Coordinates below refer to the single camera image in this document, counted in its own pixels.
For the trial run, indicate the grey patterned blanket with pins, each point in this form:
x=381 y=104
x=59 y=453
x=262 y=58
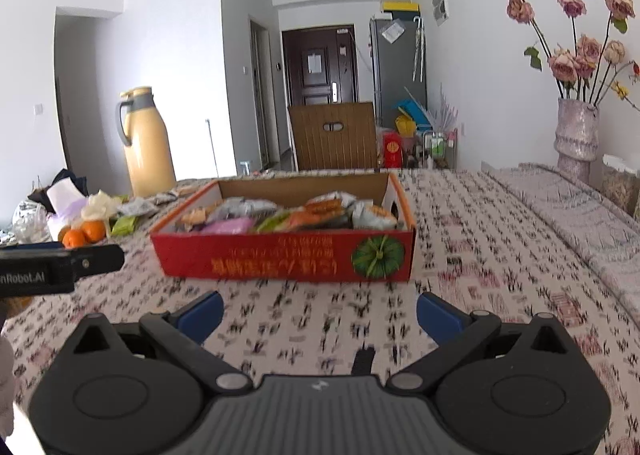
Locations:
x=575 y=220

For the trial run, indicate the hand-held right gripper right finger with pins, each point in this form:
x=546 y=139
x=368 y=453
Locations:
x=440 y=320

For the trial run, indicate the brown wooden chair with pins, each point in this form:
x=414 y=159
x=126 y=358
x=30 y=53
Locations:
x=310 y=145

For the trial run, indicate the clear plastic document pouch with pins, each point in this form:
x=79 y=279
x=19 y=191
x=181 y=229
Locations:
x=392 y=31

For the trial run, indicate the yellow and black box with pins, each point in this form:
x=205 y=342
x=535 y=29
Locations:
x=400 y=5

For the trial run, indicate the silver foil bag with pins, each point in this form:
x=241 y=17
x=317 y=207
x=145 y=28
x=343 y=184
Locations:
x=30 y=222

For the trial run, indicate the dried pink roses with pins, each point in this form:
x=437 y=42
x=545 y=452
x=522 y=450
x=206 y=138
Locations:
x=565 y=65

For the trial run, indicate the blue plastic dustpan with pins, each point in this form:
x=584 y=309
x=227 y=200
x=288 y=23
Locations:
x=417 y=110

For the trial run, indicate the white feathery decoration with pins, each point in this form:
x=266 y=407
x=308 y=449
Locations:
x=445 y=112

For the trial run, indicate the glass jar with white lid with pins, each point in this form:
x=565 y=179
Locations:
x=620 y=190

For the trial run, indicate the small green snack packet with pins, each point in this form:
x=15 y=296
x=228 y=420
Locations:
x=124 y=226

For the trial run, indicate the yellow bag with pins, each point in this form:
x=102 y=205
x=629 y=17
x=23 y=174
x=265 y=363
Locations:
x=405 y=126

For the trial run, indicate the red cardboard box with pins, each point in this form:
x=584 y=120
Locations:
x=280 y=260

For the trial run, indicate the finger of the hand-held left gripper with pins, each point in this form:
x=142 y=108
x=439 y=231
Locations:
x=100 y=259

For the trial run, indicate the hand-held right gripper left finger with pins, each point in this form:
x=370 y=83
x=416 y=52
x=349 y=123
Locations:
x=202 y=316

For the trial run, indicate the pink glitter vase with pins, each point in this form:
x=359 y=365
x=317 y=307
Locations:
x=575 y=140

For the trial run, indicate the cream plastic bag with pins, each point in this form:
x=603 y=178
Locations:
x=100 y=207

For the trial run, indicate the grey refrigerator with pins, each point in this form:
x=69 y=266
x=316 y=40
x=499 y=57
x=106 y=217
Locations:
x=395 y=75

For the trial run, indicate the white folded umbrella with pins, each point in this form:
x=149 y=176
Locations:
x=419 y=55

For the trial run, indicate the yellow thermos jug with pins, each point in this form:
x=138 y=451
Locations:
x=150 y=150

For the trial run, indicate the dark brown entrance door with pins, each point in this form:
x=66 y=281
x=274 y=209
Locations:
x=300 y=90

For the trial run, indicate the yellow flower branch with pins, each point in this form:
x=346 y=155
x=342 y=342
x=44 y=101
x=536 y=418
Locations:
x=620 y=88

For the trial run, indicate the pile of assorted snacks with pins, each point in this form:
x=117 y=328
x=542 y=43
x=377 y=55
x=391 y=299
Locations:
x=280 y=217

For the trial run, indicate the black bag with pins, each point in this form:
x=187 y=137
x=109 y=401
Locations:
x=72 y=180

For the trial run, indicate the white grey snack packet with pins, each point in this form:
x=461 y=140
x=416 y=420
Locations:
x=165 y=198
x=137 y=207

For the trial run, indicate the small blue floor stand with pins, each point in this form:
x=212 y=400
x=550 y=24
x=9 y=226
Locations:
x=245 y=166

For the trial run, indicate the grey interior door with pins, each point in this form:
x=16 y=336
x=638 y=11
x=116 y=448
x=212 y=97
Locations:
x=262 y=100

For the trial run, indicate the small beige snack packet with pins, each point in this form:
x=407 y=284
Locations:
x=186 y=192

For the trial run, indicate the red gift box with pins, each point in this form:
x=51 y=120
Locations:
x=393 y=150

